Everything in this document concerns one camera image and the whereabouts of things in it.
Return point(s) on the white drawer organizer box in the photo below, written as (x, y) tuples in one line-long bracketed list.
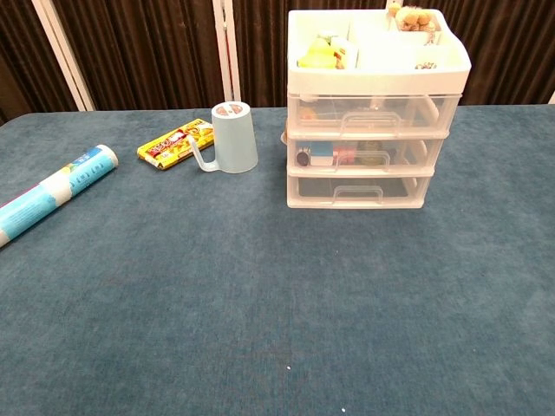
[(377, 80)]

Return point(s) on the black round gadget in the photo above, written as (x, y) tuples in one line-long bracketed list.
[(302, 157)]

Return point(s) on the blue white cube toy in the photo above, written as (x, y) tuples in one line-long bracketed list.
[(321, 154)]

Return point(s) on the blue table cloth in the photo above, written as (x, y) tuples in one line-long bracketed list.
[(260, 281)]

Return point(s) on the light blue plastic cup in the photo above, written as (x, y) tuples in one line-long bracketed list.
[(234, 138)]

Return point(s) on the pink small box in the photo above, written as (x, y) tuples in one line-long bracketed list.
[(344, 155)]

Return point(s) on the green small toy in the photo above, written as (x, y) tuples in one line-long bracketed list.
[(370, 152)]

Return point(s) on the yellow snack package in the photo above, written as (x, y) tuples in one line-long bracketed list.
[(173, 145)]

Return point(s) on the yellow rubber duck toy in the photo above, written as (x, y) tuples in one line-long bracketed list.
[(318, 54)]

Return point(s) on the white carton with red print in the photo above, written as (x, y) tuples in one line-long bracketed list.
[(347, 54)]

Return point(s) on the pile of small metal clips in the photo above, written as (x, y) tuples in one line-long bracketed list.
[(426, 66)]

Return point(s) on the blue white wrapped roll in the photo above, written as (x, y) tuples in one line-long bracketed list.
[(52, 190)]

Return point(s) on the small brown plush bear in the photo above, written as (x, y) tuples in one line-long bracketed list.
[(412, 17)]

